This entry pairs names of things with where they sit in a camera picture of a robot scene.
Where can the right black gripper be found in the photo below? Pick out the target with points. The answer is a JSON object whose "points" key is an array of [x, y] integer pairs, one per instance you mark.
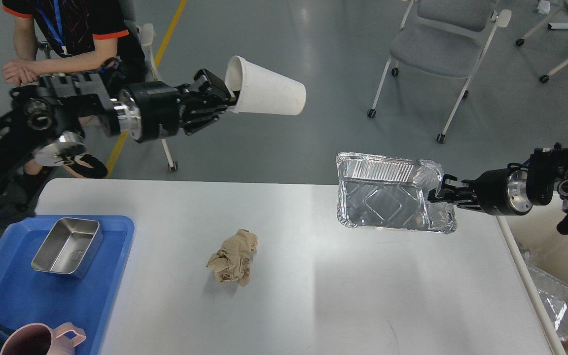
{"points": [[495, 192]]}

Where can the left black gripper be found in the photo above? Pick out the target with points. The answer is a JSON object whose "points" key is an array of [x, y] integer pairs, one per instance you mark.
{"points": [[154, 110]]}

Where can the white paper cup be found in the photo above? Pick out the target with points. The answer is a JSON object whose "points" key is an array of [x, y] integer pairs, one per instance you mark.
{"points": [[262, 91]]}

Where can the aluminium foil tray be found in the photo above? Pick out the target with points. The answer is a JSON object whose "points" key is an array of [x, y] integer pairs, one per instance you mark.
{"points": [[390, 193]]}

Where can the stainless steel rectangular tray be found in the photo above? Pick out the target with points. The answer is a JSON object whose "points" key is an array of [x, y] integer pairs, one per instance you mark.
{"points": [[69, 248]]}

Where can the pink plastic mug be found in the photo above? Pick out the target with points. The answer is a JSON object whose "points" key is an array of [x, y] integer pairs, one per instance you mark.
{"points": [[41, 339]]}

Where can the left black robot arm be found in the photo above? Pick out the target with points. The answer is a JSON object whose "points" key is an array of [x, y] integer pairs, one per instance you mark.
{"points": [[49, 110]]}

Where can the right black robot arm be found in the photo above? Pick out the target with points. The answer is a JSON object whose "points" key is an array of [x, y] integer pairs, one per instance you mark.
{"points": [[547, 174]]}

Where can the white plastic bin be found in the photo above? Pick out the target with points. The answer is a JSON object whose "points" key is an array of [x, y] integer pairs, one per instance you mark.
{"points": [[537, 232]]}

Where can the foil tray in bin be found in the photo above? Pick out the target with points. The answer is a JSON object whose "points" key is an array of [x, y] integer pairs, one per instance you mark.
{"points": [[552, 292]]}

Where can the seated person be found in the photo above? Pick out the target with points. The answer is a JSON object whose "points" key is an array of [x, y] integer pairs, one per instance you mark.
{"points": [[70, 36]]}

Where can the crumpled brown paper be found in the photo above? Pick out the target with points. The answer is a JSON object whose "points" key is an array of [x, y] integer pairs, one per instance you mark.
{"points": [[232, 262]]}

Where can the blue plastic tray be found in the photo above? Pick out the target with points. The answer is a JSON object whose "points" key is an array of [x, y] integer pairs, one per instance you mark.
{"points": [[29, 296]]}

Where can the grey chair white frame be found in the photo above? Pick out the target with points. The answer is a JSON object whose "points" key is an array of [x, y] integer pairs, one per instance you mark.
{"points": [[443, 52]]}

